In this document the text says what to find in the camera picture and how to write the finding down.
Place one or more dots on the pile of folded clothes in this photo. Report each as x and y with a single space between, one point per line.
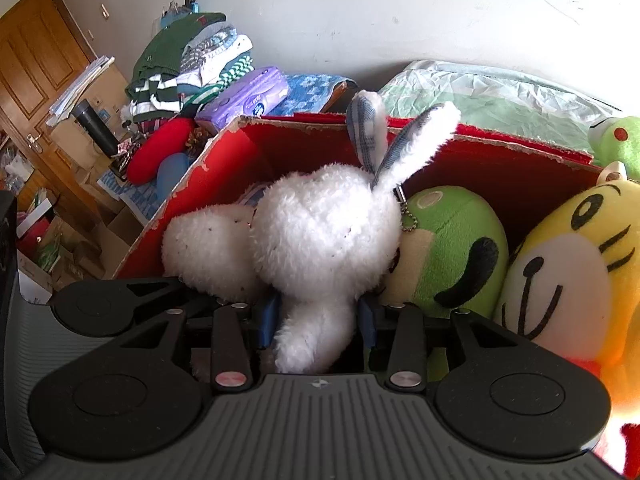
165 55

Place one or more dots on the green frog plush toy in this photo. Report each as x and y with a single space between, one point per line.
615 150

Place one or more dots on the beige cardboard box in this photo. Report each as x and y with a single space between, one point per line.
70 135

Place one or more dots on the red cardboard box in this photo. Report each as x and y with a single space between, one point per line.
490 180

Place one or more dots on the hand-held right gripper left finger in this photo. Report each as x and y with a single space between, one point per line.
270 320

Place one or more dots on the white rabbit plush toy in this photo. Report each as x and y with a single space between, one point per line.
325 230

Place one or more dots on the blue checked cloth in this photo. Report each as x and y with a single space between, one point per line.
135 200

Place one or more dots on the mint green quilt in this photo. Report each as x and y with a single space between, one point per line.
500 105

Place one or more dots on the blue cushion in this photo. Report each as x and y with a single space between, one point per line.
172 175

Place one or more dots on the pile of boxes and bags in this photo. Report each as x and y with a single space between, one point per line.
60 250

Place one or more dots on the black tumbler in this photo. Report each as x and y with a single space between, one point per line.
97 130

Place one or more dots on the stack of papers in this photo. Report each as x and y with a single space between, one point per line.
80 85

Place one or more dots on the wooden door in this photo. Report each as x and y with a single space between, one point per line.
35 45

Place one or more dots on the blue patterned cloth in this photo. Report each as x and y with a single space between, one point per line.
310 90

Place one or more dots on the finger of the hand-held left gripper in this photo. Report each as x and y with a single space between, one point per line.
175 292

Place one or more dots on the purple tissue pack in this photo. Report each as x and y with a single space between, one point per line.
250 90

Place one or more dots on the pine cone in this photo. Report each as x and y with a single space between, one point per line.
197 140

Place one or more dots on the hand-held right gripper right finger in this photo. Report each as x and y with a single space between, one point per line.
367 325

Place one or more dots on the red cushion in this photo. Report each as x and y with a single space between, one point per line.
160 150

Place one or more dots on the yellow tiger plush toy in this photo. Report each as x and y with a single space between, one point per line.
565 270

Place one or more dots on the green monkey plush toy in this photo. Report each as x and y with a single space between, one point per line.
450 225

